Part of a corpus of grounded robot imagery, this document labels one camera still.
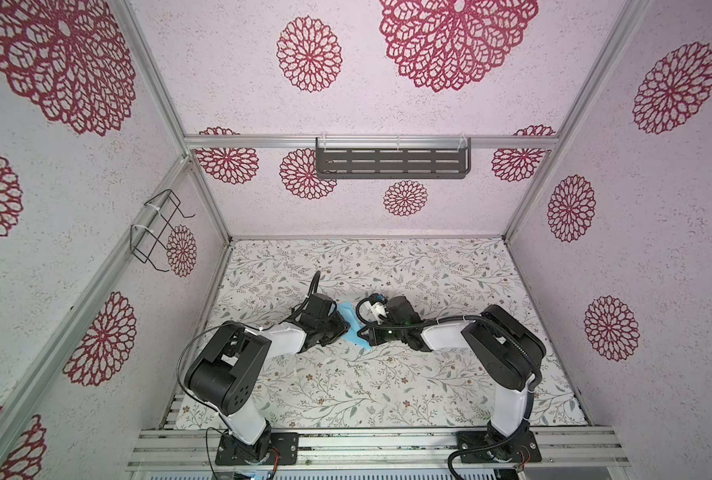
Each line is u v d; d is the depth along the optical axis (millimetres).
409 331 757
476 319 556
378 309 874
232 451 722
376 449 760
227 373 462
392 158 919
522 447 729
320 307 745
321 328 793
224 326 506
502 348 500
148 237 747
